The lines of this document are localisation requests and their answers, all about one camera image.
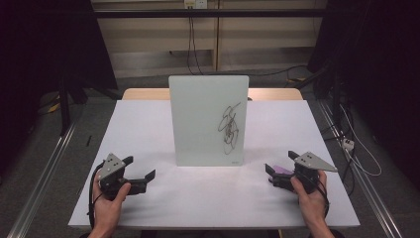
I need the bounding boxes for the purple whiteboard eraser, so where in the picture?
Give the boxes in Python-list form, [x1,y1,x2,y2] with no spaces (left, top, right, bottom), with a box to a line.
[268,165,294,183]

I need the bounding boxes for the thin white cable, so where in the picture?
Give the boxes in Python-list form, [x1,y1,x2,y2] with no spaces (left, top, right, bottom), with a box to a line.
[339,103,383,178]

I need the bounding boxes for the white power strip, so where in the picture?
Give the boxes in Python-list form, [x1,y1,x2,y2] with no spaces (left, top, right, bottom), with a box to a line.
[341,137,357,152]

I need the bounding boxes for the black metal stand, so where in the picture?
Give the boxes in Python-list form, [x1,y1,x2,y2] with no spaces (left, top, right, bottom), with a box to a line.
[56,74,72,137]

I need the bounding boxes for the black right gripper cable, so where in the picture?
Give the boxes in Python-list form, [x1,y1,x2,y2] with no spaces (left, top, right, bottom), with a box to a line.
[311,178,332,220]

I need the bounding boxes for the metal floor rail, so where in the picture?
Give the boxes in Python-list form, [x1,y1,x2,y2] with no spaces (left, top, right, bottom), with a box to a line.
[316,98,404,238]
[5,120,80,238]

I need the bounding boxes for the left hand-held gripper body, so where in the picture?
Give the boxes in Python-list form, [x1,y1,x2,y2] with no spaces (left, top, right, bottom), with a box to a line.
[96,152,134,201]

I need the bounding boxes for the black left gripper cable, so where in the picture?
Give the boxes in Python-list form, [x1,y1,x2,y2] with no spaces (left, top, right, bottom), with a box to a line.
[86,162,108,230]

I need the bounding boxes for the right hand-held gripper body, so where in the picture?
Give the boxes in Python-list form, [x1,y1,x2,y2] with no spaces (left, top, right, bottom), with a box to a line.
[290,151,339,195]

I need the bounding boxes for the white whiteboard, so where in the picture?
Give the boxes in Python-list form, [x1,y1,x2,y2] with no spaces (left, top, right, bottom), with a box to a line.
[167,74,251,168]

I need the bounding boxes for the white wall outlet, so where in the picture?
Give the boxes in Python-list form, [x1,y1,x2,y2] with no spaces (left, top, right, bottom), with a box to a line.
[183,0,209,10]

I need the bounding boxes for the black floor cable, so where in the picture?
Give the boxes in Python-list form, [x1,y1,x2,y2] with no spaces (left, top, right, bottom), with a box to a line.
[211,64,309,78]

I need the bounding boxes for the person's right hand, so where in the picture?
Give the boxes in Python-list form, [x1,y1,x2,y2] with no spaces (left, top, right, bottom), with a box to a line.
[289,170,332,230]

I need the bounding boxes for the person's left hand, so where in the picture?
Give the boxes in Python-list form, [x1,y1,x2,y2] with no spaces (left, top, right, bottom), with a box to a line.
[90,172,133,233]

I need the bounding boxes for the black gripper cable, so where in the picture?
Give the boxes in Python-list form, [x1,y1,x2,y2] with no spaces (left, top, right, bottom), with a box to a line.
[86,162,108,230]
[311,178,332,220]

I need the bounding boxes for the black curtain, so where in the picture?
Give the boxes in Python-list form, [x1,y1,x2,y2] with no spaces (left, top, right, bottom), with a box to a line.
[306,0,420,191]
[0,0,119,173]

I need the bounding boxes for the light wooden table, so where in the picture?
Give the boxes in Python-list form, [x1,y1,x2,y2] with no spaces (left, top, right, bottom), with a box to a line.
[121,86,304,102]

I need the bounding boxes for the black horizontal metal bar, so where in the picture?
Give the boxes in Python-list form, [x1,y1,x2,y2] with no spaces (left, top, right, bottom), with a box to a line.
[93,8,329,19]

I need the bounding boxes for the black hanging cables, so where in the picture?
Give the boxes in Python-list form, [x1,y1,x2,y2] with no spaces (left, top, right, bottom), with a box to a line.
[185,16,205,76]

